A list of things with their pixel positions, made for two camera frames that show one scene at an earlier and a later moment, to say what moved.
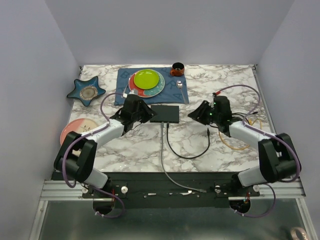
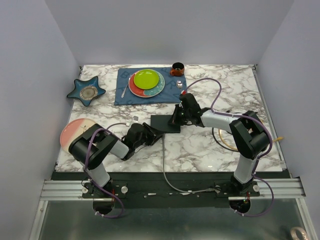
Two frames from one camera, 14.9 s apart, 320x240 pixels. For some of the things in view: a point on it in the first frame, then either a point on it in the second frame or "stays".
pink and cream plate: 79,125 stays
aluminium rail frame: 277,189 stays
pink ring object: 293,233 stays
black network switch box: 167,114 to 161,122
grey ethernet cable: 162,131 to 169,183
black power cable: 208,131 to 219,144
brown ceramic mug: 177,70 stays
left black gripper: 149,113 to 153,135
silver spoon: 179,84 stays
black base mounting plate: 172,190 stays
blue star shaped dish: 85,90 stays
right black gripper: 199,113 to 174,119
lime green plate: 146,79 stays
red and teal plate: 150,92 stays
